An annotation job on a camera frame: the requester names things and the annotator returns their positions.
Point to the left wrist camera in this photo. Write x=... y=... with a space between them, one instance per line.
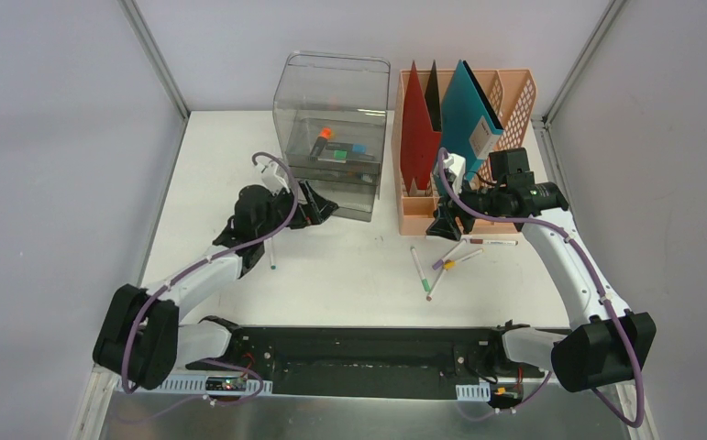
x=272 y=177

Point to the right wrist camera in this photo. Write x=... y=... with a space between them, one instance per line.
x=454 y=170

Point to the black highlighter blue cap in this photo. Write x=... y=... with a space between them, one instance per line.
x=348 y=147

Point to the white marker yellow cap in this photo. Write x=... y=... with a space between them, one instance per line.
x=452 y=263

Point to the black highlighter orange cap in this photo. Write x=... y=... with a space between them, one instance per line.
x=325 y=134

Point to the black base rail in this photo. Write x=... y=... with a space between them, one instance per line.
x=373 y=362

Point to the teal blue folder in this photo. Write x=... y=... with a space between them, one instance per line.
x=470 y=123

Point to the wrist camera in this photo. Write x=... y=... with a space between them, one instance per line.
x=454 y=170
x=272 y=177

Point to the white pen red cap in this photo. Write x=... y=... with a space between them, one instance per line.
x=493 y=242

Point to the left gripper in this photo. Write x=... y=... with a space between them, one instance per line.
x=300 y=202

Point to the red folder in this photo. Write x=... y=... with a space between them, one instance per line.
x=421 y=130

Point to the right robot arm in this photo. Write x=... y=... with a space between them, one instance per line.
x=608 y=342

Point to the black highlighter green cap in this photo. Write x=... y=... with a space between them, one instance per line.
x=333 y=155

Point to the white marker green tip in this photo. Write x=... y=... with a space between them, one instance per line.
x=420 y=270

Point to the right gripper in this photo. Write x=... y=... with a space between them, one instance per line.
x=445 y=224

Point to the clear grey drawer organizer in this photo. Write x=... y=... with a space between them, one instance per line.
x=330 y=115

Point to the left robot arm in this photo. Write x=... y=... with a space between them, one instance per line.
x=142 y=338

